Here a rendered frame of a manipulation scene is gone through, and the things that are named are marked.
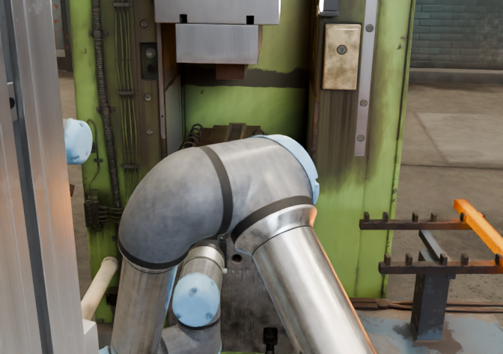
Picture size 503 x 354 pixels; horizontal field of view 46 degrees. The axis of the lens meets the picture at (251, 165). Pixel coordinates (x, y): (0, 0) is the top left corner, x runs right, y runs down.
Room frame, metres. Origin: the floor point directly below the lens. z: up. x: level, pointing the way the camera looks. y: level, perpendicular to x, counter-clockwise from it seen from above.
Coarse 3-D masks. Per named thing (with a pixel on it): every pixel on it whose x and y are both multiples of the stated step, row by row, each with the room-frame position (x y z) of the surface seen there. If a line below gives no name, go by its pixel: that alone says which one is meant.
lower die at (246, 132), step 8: (200, 128) 1.87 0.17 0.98; (208, 128) 1.87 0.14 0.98; (216, 128) 1.84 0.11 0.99; (224, 128) 1.84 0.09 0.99; (248, 128) 1.84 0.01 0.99; (256, 128) 1.84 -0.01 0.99; (208, 136) 1.78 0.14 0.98; (216, 136) 1.75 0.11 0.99; (224, 136) 1.75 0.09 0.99; (240, 136) 1.72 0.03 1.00; (248, 136) 1.75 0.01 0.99; (200, 144) 1.70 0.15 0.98; (208, 144) 1.67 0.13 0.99
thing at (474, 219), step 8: (456, 200) 1.41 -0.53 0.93; (464, 200) 1.41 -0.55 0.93; (456, 208) 1.40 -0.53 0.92; (464, 208) 1.36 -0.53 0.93; (472, 208) 1.36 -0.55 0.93; (472, 216) 1.31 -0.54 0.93; (480, 216) 1.32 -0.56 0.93; (472, 224) 1.30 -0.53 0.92; (480, 224) 1.27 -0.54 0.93; (488, 224) 1.27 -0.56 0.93; (480, 232) 1.25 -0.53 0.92; (488, 232) 1.23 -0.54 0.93; (496, 232) 1.23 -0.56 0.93; (488, 240) 1.21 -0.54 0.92; (496, 240) 1.19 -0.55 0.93; (496, 248) 1.16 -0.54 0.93
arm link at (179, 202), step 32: (192, 160) 0.68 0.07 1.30; (160, 192) 0.65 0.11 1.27; (192, 192) 0.65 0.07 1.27; (128, 224) 0.66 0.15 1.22; (160, 224) 0.64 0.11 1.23; (192, 224) 0.64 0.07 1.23; (128, 256) 0.66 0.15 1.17; (160, 256) 0.65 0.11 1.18; (128, 288) 0.70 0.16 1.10; (160, 288) 0.69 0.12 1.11; (128, 320) 0.72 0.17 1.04; (160, 320) 0.74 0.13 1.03; (128, 352) 0.75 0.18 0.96; (160, 352) 0.81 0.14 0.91
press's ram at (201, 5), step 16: (160, 0) 1.46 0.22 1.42; (176, 0) 1.46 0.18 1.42; (192, 0) 1.46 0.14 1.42; (208, 0) 1.46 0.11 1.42; (224, 0) 1.45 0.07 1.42; (240, 0) 1.45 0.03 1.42; (256, 0) 1.45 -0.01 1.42; (272, 0) 1.45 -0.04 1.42; (160, 16) 1.46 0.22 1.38; (176, 16) 1.46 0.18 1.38; (192, 16) 1.46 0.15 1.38; (208, 16) 1.46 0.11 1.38; (224, 16) 1.46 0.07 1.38; (240, 16) 1.45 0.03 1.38; (256, 16) 1.45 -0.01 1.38; (272, 16) 1.45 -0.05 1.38
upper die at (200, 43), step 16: (176, 32) 1.46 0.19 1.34; (192, 32) 1.46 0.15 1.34; (208, 32) 1.46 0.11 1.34; (224, 32) 1.45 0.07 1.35; (240, 32) 1.45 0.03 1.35; (256, 32) 1.45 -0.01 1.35; (176, 48) 1.46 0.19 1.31; (192, 48) 1.46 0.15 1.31; (208, 48) 1.46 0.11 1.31; (224, 48) 1.45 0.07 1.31; (240, 48) 1.45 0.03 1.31; (256, 48) 1.45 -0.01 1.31
